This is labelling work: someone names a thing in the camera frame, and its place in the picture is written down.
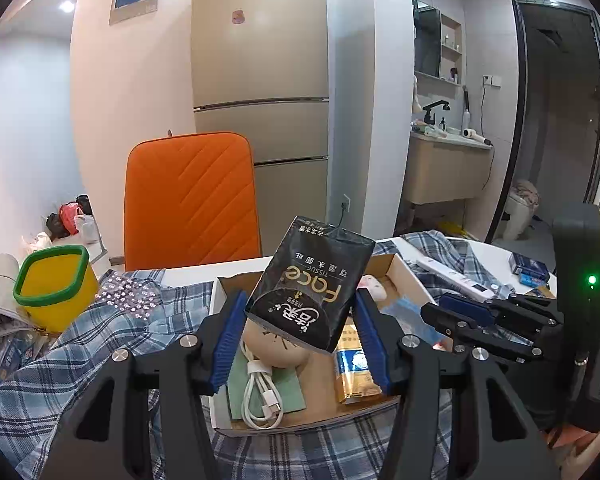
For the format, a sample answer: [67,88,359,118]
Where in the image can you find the blue gold tissue pack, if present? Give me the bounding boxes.
[334,323,382,404]

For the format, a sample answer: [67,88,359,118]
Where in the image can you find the white plush with black cable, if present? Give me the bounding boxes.
[358,274,388,302]

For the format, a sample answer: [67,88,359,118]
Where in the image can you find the green notepad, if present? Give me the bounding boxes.
[226,353,308,421]

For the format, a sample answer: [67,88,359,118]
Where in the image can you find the black tissue pack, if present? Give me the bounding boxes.
[246,216,375,353]

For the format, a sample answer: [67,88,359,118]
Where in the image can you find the tan round wooden coaster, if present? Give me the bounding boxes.
[242,320,309,368]

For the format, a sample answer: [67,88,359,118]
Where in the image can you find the white usb cable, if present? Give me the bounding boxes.
[239,341,285,430]

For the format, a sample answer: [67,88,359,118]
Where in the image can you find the red gold tissue pack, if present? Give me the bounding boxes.
[420,334,453,352]

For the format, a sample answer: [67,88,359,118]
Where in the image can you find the person's right hand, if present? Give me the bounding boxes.
[546,424,600,460]

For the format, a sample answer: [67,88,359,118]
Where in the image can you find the blue small box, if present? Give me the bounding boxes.
[508,252,550,288]

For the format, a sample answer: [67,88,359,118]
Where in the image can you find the white remote control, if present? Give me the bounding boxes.
[416,256,495,302]

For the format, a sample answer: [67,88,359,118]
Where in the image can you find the blue plaid shirt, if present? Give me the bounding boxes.
[0,228,531,480]

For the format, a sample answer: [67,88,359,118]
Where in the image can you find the open cardboard box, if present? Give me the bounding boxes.
[209,254,432,437]

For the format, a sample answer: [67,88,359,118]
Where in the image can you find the floral patterned cloth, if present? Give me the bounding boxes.
[95,271,162,320]

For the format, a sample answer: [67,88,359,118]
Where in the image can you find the bathroom vanity cabinet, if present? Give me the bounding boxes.
[403,132,493,205]

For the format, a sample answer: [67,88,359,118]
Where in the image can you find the yellow green bin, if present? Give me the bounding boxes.
[12,245,99,334]

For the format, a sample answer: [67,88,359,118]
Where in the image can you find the dark bathroom door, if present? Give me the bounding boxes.
[486,0,600,240]

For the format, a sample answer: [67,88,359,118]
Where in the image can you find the white hair dryer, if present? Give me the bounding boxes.
[462,128,492,146]

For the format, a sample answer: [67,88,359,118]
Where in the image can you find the black faucet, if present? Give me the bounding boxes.
[421,98,451,126]

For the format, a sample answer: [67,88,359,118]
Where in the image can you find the red bag on floor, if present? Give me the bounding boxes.
[58,202,83,235]

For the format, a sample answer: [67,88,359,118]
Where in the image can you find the orange chair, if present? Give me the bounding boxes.
[123,131,262,271]

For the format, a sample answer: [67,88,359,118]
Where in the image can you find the beige refrigerator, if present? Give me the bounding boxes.
[192,0,328,255]

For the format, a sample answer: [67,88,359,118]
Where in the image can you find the wall mirror cabinet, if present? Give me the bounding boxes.
[414,2,464,86]

